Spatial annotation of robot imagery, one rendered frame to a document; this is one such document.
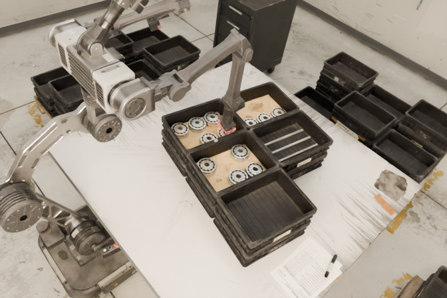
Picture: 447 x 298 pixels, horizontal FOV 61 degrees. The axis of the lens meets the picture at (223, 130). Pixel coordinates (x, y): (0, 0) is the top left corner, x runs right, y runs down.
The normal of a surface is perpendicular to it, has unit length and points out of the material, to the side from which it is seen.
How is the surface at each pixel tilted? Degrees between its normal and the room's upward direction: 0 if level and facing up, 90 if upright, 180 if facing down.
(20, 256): 0
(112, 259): 0
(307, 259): 0
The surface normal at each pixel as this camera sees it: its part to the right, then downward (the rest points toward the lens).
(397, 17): -0.73, 0.42
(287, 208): 0.12, -0.70
